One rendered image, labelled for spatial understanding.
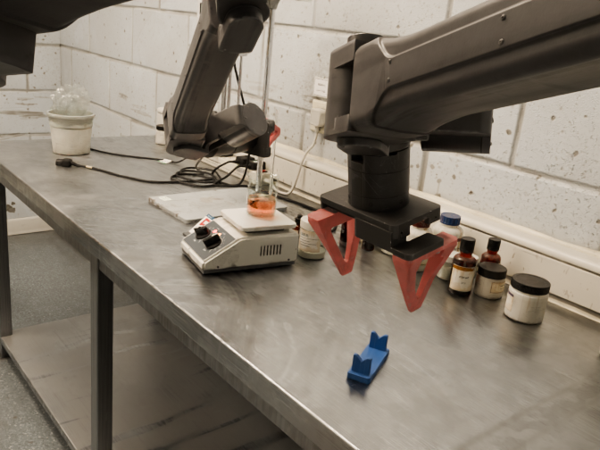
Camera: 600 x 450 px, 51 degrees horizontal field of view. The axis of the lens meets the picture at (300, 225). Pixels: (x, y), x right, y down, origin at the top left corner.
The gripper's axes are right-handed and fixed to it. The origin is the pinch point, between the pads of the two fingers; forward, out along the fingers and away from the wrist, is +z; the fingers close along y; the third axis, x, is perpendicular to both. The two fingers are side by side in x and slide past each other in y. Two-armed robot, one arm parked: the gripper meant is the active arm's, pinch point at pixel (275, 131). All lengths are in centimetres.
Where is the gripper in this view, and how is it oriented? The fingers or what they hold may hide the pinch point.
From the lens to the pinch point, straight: 124.5
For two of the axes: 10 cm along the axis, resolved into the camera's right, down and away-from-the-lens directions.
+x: -0.9, 9.5, 3.1
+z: 5.7, -2.0, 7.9
